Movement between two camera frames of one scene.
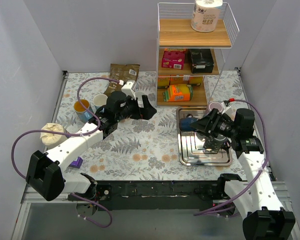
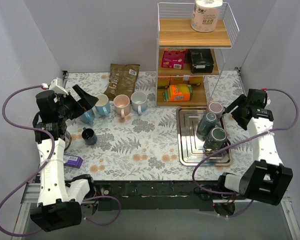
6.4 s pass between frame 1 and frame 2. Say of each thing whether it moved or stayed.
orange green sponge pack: stayed
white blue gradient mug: stayed
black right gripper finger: moved
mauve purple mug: stayed
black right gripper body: moved
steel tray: stayed
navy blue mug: moved
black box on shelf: stayed
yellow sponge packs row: stayed
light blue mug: stayed
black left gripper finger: moved
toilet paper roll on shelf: stayed
